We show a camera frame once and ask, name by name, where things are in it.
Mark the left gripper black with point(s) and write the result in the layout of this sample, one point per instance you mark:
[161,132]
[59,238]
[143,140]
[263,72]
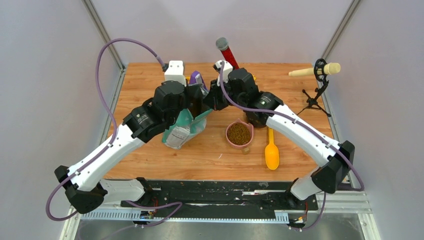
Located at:
[188,102]

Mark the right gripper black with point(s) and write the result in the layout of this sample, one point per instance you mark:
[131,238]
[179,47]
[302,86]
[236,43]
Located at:
[213,98]

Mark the green pet food bag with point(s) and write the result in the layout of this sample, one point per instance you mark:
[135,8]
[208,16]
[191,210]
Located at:
[185,128]

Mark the yellow scoop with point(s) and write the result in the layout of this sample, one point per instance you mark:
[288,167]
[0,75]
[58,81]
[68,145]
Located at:
[271,151]

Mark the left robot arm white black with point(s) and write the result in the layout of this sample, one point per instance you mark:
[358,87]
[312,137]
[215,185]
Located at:
[84,183]

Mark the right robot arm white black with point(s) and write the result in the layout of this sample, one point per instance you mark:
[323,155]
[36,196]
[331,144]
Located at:
[237,87]

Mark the brown pet food kibble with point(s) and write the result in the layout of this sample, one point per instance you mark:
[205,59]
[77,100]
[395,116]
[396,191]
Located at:
[238,134]

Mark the pink cat-ear pet bowl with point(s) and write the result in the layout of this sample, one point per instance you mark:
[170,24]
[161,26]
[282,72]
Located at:
[249,126]

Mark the black pet bowl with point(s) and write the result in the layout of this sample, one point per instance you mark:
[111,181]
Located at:
[257,119]

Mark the purple metronome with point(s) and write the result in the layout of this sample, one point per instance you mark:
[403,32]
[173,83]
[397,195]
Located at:
[197,79]

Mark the red glitter microphone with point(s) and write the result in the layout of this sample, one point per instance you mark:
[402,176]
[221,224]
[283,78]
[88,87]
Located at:
[222,44]

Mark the small wooden block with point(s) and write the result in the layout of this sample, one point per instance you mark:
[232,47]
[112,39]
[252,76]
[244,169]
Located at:
[245,150]

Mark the cream microphone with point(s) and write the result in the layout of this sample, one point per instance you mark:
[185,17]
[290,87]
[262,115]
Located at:
[327,69]

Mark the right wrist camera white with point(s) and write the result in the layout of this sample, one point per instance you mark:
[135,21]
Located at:
[223,67]

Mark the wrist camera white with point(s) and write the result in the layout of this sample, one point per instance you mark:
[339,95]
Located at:
[175,71]
[223,67]

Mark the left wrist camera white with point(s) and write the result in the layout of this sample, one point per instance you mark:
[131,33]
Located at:
[175,71]

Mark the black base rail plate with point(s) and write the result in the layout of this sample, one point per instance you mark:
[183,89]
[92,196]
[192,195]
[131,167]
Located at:
[222,199]

